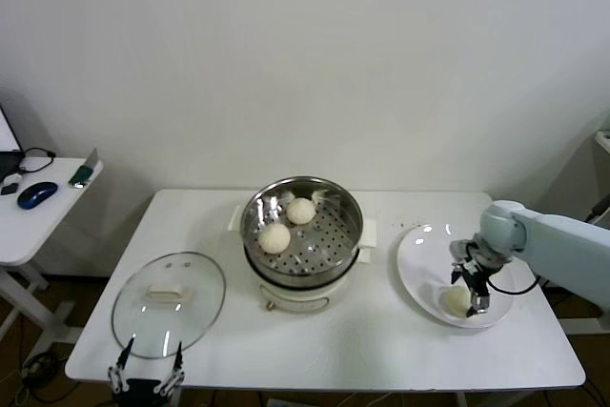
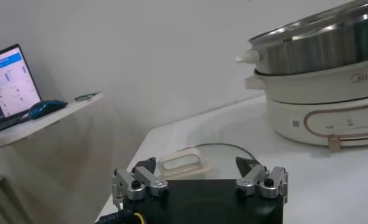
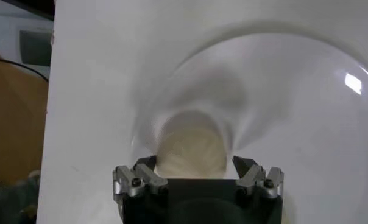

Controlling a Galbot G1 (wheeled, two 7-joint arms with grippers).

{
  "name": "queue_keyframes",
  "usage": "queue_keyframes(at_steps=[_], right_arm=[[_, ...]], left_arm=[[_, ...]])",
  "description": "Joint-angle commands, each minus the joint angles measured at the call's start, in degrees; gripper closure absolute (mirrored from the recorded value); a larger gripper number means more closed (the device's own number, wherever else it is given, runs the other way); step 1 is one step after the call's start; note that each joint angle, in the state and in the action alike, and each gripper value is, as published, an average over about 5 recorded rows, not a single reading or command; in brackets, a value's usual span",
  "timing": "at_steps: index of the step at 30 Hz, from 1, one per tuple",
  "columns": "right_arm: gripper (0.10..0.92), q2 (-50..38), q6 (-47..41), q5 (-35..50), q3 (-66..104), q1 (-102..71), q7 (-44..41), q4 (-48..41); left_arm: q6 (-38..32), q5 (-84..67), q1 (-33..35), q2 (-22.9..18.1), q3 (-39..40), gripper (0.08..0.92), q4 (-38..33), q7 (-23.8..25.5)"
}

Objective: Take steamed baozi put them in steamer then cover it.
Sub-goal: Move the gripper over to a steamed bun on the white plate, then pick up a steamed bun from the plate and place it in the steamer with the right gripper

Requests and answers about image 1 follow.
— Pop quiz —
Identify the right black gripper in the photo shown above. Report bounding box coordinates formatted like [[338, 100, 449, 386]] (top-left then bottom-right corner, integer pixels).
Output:
[[450, 249, 499, 317]]

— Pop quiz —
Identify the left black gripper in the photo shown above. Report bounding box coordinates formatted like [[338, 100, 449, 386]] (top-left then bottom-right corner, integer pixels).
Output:
[[107, 337, 186, 407]]

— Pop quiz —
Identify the white steamed baozi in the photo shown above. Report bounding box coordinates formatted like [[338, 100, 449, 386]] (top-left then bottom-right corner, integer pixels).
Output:
[[285, 196, 315, 226], [437, 285, 473, 318], [258, 223, 292, 254]]

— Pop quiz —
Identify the round glass pot lid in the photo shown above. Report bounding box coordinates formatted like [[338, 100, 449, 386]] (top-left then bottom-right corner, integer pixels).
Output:
[[112, 250, 227, 359]]

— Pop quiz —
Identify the stainless steel steamer basket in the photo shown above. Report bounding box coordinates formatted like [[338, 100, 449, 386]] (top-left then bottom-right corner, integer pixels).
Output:
[[239, 176, 364, 287]]

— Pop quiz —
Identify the white round plate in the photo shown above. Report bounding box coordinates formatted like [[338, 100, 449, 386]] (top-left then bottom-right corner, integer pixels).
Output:
[[396, 223, 516, 330]]

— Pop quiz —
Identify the white electric cooking pot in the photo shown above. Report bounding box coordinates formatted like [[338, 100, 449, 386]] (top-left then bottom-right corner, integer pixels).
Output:
[[228, 204, 378, 314]]

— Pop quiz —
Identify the white side desk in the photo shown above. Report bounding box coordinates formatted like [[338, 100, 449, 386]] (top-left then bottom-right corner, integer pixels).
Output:
[[0, 156, 104, 356]]

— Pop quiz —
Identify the green and silver stand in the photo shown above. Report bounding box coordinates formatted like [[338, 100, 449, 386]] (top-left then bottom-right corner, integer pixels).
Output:
[[68, 147, 99, 189]]

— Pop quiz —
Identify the blue computer mouse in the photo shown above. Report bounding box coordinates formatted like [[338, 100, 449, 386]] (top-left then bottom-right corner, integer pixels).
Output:
[[16, 180, 59, 211]]

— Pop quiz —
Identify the black laptop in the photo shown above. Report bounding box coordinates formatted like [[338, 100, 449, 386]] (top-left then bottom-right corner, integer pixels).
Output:
[[0, 102, 25, 180]]

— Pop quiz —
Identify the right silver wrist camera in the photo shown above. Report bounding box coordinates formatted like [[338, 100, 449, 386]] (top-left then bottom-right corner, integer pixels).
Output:
[[450, 240, 473, 265]]

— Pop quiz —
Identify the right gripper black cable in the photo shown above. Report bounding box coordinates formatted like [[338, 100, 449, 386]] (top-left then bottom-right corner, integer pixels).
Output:
[[485, 263, 540, 295]]

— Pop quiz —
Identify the floor power strip with cables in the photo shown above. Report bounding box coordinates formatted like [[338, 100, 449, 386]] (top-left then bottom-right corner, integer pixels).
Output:
[[18, 352, 66, 401]]

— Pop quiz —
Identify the thin black desk cable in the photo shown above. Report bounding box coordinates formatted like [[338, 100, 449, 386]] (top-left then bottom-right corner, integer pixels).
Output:
[[18, 147, 57, 174]]

